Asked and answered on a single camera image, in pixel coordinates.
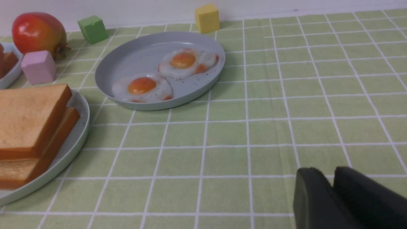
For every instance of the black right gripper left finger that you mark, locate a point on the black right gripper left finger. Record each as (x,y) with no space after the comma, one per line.
(317,206)

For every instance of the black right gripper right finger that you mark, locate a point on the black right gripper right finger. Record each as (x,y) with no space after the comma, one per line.
(374,205)

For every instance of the green checkered tablecloth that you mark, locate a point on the green checkered tablecloth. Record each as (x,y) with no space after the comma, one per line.
(313,91)

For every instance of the back fried egg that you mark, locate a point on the back fried egg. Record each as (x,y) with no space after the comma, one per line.
(185,62)

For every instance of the fried egg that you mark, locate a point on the fried egg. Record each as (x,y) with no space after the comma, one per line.
(185,62)
(142,88)

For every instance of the front fried egg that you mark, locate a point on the front fried egg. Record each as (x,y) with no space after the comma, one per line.
(142,88)

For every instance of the yellow cube block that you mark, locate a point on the yellow cube block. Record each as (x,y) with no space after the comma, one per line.
(207,18)

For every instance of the blue-grey egg plate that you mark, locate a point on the blue-grey egg plate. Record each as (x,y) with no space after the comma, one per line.
(143,54)

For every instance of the teal empty centre plate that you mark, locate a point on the teal empty centre plate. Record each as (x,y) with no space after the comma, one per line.
(69,150)

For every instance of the green cube block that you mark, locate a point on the green cube block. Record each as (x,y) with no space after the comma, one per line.
(93,29)

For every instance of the pink cube block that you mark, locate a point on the pink cube block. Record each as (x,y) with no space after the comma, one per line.
(39,67)

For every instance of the blue-grey bread plate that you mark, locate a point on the blue-grey bread plate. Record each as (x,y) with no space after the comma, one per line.
(14,73)

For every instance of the red pomegranate fruit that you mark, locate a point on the red pomegranate fruit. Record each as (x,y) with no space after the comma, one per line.
(40,31)

